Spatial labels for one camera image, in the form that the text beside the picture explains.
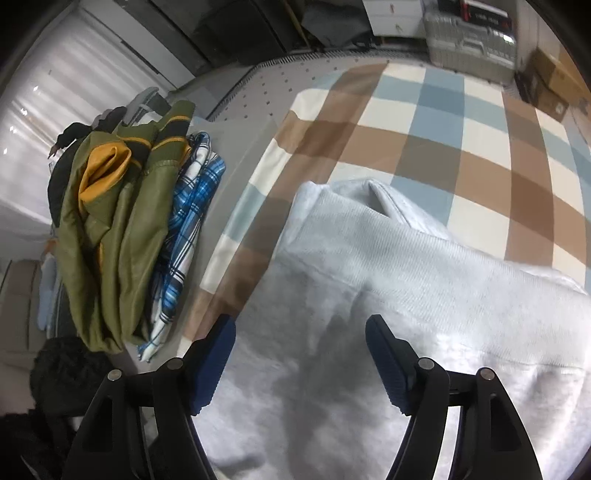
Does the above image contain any grey chair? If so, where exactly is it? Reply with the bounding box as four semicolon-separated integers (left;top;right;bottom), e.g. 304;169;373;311
121;87;168;128

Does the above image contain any silver suitcase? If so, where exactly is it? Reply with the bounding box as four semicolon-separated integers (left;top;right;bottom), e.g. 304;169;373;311
421;4;519;85

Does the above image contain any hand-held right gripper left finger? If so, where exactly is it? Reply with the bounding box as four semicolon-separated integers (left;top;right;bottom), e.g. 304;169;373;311
67;314;237;480

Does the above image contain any person's left forearm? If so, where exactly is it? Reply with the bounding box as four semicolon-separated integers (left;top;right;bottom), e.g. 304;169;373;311
0;335;118;480

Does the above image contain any dark grey cloth bag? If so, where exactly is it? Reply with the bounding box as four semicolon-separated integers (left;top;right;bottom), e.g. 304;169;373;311
299;0;376;48

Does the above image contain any red black box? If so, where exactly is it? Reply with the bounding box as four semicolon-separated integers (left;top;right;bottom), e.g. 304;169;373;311
435;0;512;29

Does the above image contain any plaid bed sheet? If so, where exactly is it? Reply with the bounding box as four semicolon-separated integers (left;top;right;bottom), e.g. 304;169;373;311
179;61;591;370

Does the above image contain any white curtain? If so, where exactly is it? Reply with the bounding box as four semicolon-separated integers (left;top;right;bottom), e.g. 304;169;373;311
0;8;182;234

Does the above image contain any cardboard box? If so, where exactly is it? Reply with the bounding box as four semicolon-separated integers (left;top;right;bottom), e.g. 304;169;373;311
518;73;572;124
526;45;591;109

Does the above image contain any green yellow jacket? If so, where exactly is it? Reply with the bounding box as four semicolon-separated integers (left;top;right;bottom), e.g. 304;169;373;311
54;98;195;355

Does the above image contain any blue plaid shirt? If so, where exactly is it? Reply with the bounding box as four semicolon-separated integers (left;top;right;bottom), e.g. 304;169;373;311
137;130;228;362

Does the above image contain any white drawer desk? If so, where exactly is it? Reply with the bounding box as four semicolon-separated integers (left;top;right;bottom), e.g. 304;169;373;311
361;0;428;37

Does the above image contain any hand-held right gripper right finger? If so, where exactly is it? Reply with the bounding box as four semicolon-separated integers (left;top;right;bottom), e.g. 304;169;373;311
365;315;543;480

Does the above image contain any white printed sweatshirt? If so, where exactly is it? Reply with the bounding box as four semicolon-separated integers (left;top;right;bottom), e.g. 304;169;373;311
194;178;591;480

